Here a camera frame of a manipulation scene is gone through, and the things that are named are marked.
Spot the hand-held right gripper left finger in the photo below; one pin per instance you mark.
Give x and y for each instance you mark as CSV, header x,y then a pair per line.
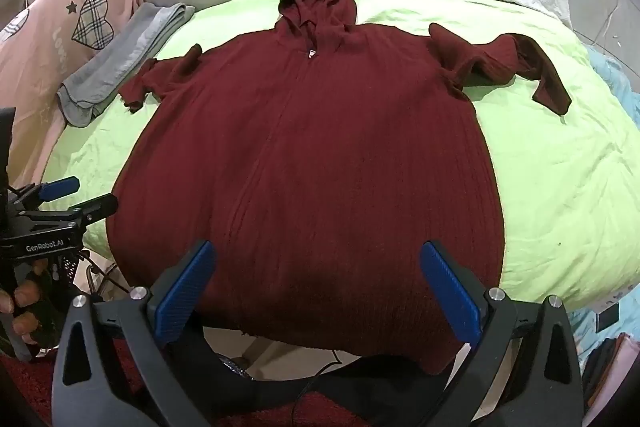
x,y
185,292

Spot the dark cloth pile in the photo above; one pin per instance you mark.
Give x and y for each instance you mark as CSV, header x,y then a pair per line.
x,y
607,367

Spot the dark red pillow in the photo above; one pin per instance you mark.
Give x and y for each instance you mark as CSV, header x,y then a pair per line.
x,y
310,182

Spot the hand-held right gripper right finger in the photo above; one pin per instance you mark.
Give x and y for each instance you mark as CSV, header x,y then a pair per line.
x,y
450,292

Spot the pink heart print blanket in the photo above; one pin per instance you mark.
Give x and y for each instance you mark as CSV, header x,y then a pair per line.
x,y
45,72

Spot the person's left hand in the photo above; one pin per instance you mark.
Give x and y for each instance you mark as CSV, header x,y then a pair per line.
x,y
27,294

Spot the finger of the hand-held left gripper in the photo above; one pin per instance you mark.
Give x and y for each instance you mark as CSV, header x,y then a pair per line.
x,y
97,206
60,188

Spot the grey folded cloth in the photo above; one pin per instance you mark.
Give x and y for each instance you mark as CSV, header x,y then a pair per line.
x,y
120,57

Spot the light green bed sheet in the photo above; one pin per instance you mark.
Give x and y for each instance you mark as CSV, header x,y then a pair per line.
x,y
550,187

